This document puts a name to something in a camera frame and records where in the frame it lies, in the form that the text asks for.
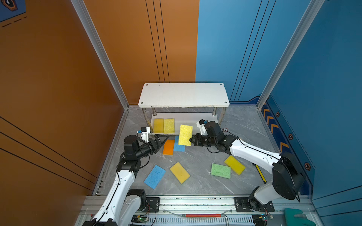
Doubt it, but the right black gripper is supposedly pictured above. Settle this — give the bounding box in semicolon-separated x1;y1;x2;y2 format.
188;133;217;147

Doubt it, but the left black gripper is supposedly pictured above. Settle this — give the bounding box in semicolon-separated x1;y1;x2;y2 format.
135;136;168;161

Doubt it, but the light yellow sponge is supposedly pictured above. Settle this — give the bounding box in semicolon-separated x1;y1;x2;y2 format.
163;118;175;134
178;124;193;146

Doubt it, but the thick yellow sponge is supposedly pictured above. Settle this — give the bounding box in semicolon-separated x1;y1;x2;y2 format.
153;118;164;133

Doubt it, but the green sponge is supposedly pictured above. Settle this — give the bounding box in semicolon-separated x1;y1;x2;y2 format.
211;163;231;179

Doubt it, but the dark yellow sponge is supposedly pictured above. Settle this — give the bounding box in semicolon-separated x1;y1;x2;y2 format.
170;163;190;184

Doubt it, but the white two-tier shelf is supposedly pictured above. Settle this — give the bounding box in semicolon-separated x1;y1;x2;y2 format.
138;83;230;135

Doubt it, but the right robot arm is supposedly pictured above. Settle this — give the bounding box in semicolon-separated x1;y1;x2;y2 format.
190;120;306;212

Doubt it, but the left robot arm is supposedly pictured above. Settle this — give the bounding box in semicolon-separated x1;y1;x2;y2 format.
83;135;169;226

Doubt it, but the orange sponge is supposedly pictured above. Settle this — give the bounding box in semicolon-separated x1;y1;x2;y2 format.
163;139;175;155

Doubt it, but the small blue sponge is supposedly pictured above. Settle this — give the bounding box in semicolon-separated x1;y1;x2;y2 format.
173;136;185;152

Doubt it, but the large blue sponge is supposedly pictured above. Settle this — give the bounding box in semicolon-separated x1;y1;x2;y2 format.
144;165;166;189

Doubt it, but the yellow black caliper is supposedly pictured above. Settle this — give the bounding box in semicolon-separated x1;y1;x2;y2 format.
255;165;267;184

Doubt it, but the left circuit board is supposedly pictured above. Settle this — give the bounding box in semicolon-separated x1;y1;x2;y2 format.
131;216;149;225

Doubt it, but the circuit board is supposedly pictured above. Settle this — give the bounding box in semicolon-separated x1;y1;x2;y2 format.
259;215;274;224
131;216;149;225

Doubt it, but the right circuit board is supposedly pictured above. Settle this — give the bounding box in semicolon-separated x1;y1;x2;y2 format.
259;215;274;224

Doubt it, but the green glove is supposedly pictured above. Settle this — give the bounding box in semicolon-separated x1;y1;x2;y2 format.
284;208;316;226

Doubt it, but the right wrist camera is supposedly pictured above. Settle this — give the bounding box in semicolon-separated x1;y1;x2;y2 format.
197;119;207;136

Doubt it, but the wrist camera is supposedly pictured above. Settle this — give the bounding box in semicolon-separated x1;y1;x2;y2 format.
137;127;151;143
197;119;207;136

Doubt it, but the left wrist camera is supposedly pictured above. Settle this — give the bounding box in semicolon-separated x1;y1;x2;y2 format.
137;127;151;143

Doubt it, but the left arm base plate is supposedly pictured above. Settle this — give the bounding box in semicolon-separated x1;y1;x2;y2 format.
141;196;160;213

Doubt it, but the red handled tool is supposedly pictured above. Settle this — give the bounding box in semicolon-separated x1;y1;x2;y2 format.
184;214;222;218

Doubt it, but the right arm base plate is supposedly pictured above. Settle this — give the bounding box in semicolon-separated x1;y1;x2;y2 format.
233;196;275;212

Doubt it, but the left aluminium frame post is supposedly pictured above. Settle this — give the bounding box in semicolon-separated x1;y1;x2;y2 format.
71;0;129;110

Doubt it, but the aluminium frame post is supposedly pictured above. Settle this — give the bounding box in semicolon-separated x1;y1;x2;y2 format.
71;0;129;110
256;0;325;110

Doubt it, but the right aluminium frame post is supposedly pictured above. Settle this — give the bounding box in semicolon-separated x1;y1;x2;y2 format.
256;0;325;110

